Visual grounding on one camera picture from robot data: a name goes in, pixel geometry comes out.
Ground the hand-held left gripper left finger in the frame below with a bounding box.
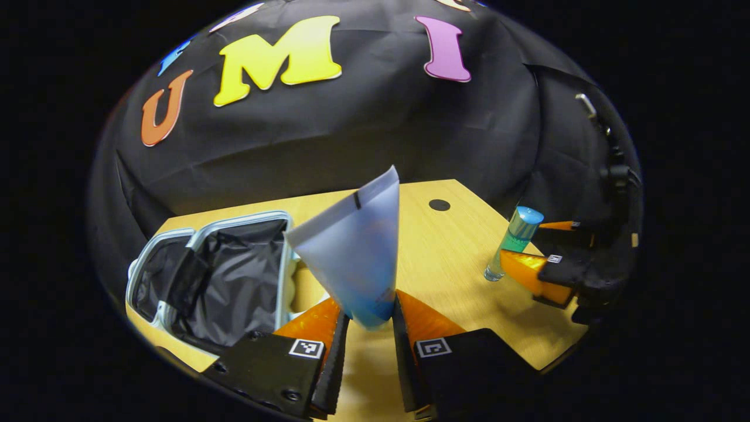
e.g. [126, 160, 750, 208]
[202, 296, 352, 420]

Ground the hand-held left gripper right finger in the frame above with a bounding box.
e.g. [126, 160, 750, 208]
[391, 290, 543, 421]

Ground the teal skin care bottle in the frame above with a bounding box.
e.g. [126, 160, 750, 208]
[484, 206, 544, 283]

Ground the translucent blue cream tube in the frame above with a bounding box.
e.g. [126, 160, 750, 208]
[284, 165, 401, 330]

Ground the white hard-shell suitcase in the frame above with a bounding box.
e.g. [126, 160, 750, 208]
[126, 211, 311, 358]

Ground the silver metal rod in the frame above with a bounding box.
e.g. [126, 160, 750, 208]
[575, 93, 611, 137]

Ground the black backdrop cloth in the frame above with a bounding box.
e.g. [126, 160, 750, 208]
[88, 0, 622, 305]

